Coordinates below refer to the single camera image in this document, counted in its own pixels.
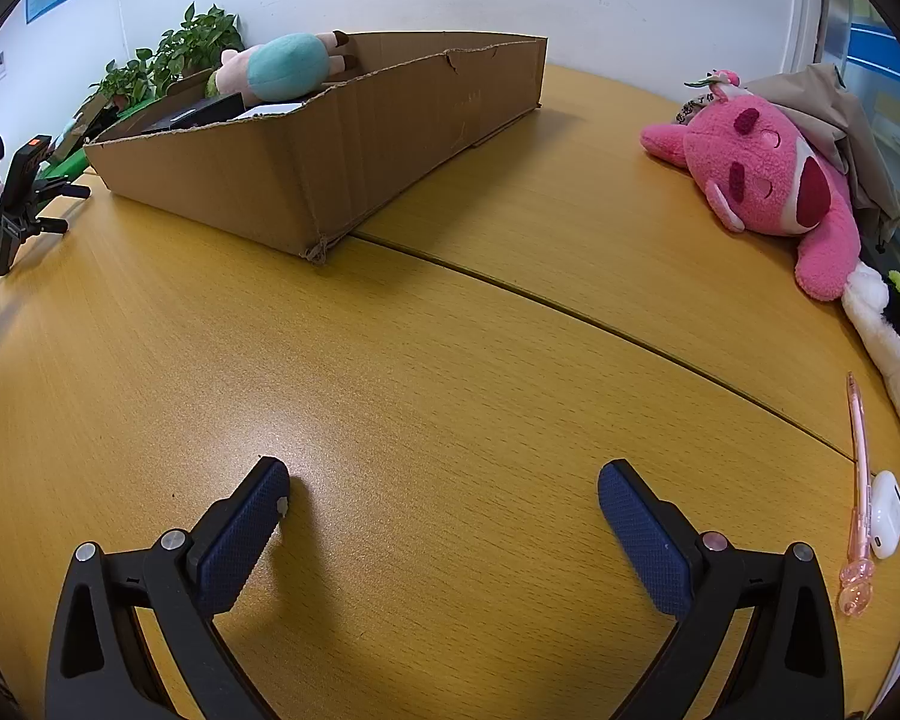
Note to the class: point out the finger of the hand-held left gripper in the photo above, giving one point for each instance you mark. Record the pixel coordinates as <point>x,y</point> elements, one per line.
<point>64,187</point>
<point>49,225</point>

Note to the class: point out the shallow cardboard box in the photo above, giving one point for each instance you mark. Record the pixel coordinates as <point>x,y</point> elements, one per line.
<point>270,180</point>

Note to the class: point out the pink and teal pig plush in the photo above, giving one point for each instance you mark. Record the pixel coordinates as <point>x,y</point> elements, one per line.
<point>285,67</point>

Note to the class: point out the green planter box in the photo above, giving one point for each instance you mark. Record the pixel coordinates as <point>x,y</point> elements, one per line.
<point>136,109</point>

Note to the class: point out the green potted plant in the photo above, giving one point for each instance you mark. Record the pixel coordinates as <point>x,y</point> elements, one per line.
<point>195,37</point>
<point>124,79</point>

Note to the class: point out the pink pen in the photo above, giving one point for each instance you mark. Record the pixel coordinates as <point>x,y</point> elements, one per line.
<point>860,450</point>

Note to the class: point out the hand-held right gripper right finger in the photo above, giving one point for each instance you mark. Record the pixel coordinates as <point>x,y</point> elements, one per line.
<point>645,540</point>

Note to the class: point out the black charger box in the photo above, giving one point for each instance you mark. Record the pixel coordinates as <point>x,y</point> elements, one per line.
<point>202,112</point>

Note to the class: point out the wooden desktop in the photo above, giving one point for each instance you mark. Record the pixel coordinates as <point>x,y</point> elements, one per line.
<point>450,360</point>

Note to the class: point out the pink bear plush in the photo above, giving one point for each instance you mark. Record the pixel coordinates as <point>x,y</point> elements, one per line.
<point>765,165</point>

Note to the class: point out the beige printed cloth bag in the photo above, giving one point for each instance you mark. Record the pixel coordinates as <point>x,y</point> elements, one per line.
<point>855,135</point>

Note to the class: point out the white plush toy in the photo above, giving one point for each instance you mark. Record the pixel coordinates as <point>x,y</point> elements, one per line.
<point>877,337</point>

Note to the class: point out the glass door with blue stripe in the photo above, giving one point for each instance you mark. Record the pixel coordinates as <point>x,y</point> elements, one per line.
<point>874,41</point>

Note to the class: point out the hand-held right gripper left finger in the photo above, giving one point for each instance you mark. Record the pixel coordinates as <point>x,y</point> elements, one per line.
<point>244,532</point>

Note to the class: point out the white earbuds case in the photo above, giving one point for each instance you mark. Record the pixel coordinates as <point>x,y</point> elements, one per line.
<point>885,514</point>

